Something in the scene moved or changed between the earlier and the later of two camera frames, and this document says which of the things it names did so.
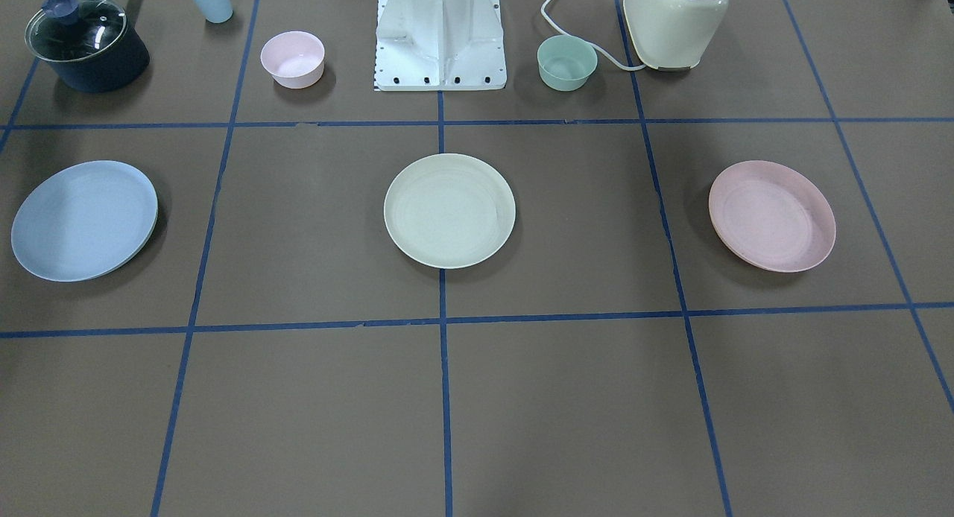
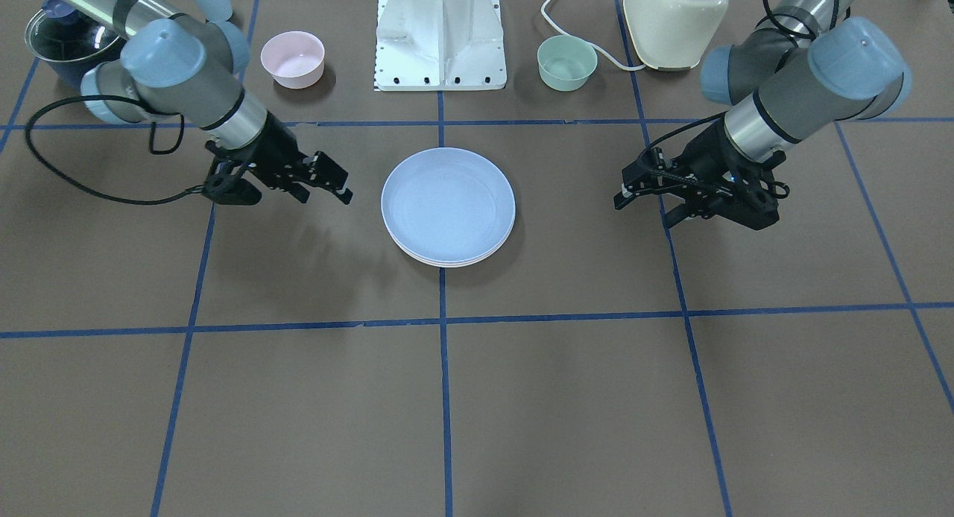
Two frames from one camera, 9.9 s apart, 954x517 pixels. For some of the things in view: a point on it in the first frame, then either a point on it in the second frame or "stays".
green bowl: (564, 64) stays
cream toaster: (671, 31) stays
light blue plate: (86, 222) to (448, 204)
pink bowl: (294, 59) stays
